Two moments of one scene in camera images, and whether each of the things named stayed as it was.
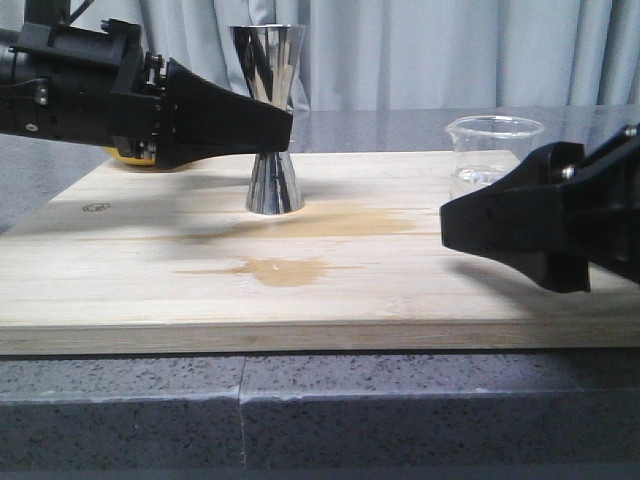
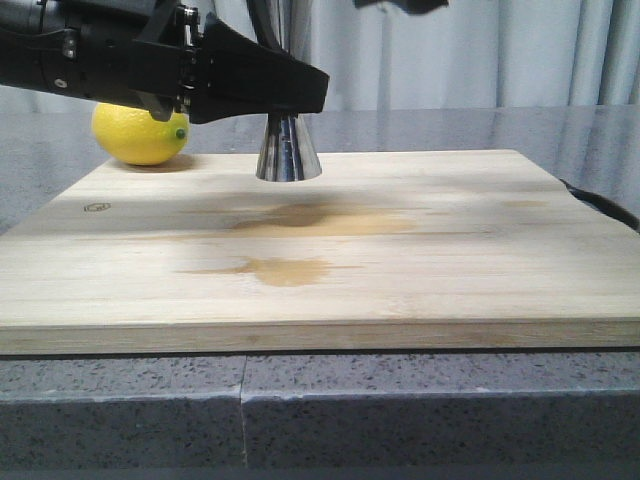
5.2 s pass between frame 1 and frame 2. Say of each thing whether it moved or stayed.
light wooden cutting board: stayed
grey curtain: stayed
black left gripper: moved
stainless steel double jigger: moved
